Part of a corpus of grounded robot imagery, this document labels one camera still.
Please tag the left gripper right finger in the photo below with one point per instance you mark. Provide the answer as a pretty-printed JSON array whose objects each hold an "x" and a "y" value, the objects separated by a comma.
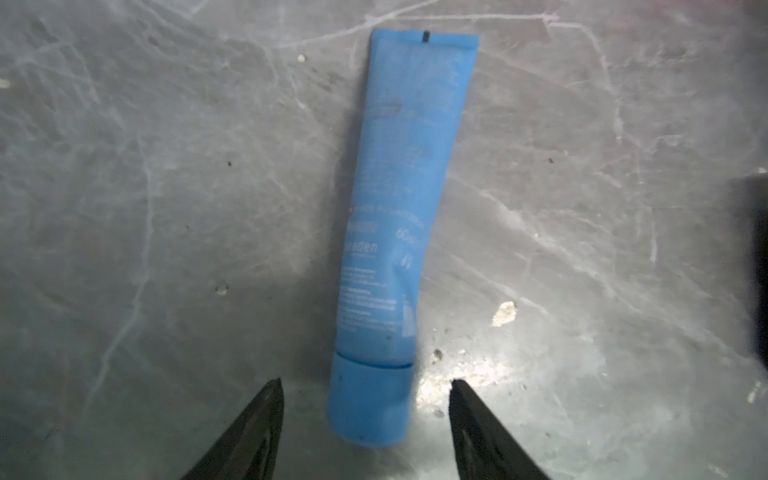
[{"x": 483, "y": 447}]

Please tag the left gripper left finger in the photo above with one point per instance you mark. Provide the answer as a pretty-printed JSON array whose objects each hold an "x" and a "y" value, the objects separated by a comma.
[{"x": 247, "y": 450}]

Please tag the blue toothpaste tube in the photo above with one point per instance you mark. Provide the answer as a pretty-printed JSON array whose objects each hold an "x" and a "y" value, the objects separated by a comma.
[{"x": 416, "y": 89}]

